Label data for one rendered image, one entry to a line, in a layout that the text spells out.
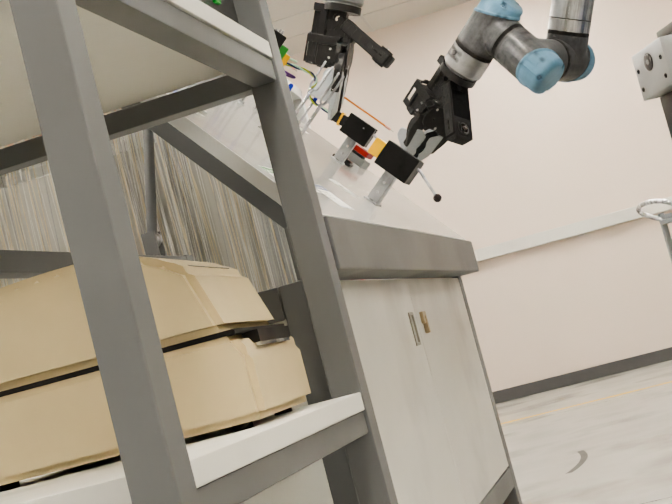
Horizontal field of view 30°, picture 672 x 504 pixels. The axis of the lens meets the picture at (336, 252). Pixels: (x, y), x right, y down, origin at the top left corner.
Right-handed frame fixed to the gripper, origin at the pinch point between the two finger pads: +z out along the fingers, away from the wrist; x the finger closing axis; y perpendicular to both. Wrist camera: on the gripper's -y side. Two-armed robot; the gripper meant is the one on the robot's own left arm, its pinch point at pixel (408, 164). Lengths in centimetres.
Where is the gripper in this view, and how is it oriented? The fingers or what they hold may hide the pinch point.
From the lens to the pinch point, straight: 234.0
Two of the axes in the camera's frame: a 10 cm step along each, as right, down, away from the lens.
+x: -8.1, -1.7, -5.6
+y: -3.4, -6.4, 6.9
